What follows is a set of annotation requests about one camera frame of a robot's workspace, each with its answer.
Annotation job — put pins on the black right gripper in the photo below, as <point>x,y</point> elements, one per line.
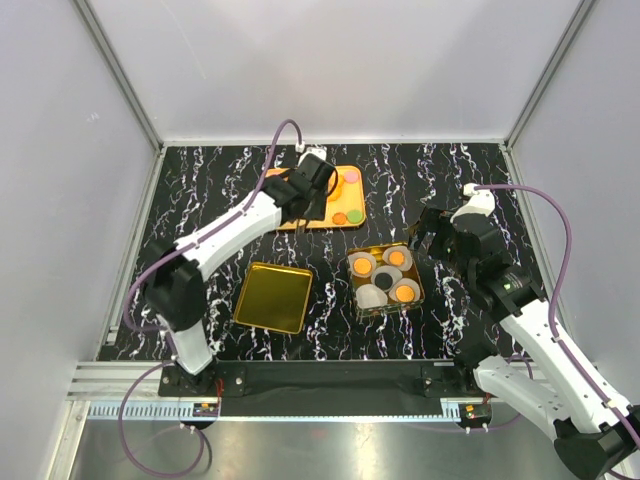
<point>435,221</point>

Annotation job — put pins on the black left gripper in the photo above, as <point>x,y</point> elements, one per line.
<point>319,211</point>

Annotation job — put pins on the yellow dotted round cookie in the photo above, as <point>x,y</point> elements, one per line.
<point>405,294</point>

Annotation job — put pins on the black sandwich cookie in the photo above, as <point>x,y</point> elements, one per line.
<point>384,281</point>

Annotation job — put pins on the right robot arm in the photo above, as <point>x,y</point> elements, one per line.
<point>592,426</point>

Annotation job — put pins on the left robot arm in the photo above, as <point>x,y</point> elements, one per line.
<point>176,287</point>

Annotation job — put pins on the lower fish shaped cookie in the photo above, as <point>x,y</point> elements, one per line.
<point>335,194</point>

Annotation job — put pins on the white paper cup back right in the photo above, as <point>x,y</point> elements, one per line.
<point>407,254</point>

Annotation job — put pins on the pink round cookie right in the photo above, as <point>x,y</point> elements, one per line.
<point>351,176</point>

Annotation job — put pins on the white paper cup front right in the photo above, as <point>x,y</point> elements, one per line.
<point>406,281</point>

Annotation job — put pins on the yellow plastic tray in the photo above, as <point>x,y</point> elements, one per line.
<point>345,205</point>

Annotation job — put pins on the orange swirl cookie right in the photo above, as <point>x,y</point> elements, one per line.
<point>339,218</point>

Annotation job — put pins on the gold cookie tin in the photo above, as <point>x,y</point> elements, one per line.
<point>391,306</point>

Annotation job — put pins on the green round cookie right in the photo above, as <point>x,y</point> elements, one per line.
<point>355,216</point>

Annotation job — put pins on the white paper cup back left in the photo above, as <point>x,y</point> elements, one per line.
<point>365,254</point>

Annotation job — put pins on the white paper cup front left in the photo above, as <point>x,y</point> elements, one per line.
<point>370,296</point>

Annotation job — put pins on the gold tin lid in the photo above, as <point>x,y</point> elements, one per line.
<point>274,297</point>

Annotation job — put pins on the right electronics board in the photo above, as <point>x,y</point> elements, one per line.
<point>477,412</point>

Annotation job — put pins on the electronics board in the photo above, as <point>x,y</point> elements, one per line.
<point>206,409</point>
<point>477,412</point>

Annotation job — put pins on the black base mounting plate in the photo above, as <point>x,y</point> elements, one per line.
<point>235,379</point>

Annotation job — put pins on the left electronics board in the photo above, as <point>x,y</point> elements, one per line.
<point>206,409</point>

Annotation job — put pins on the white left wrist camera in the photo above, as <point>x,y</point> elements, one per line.
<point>304,150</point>

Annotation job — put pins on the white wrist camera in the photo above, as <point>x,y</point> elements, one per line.
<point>478,201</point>
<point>304,150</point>

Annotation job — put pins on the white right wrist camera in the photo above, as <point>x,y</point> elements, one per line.
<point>478,201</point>

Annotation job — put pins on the aluminium frame rail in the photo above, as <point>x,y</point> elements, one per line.
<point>427,410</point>

